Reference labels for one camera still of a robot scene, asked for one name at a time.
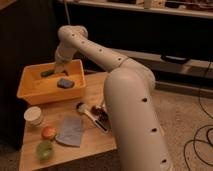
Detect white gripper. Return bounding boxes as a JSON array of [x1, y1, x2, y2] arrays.
[[54, 45, 74, 73]]

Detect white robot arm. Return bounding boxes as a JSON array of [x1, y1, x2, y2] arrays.
[[55, 25, 173, 171]]

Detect grey low shelf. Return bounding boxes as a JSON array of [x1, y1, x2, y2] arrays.
[[117, 49, 213, 79]]

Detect black metal tool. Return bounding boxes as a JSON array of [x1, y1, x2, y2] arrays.
[[91, 106, 108, 123]]

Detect metal pole stand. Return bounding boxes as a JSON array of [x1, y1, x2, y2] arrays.
[[63, 0, 71, 25]]

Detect white round cup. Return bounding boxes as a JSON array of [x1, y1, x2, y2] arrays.
[[24, 106, 43, 126]]

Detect green pepper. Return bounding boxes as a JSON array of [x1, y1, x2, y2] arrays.
[[40, 69, 54, 77]]

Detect black floor cables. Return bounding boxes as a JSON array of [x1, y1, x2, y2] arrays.
[[183, 61, 213, 168]]

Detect black device on shelf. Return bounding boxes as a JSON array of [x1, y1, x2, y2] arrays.
[[161, 55, 190, 64]]

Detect green apple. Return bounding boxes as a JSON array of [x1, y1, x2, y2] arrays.
[[36, 140, 54, 161]]

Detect blue object in tray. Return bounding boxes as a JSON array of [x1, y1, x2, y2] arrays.
[[57, 78, 75, 89]]

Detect upper shelf with items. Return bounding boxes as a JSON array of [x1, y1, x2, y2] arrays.
[[57, 0, 213, 19]]

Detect blue folded cloth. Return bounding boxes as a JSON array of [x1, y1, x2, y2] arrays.
[[55, 116, 84, 147]]

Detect orange plastic tray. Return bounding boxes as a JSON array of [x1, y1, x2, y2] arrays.
[[17, 59, 86, 105]]

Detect red apple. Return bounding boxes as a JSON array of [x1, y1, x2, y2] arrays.
[[41, 126, 57, 140]]

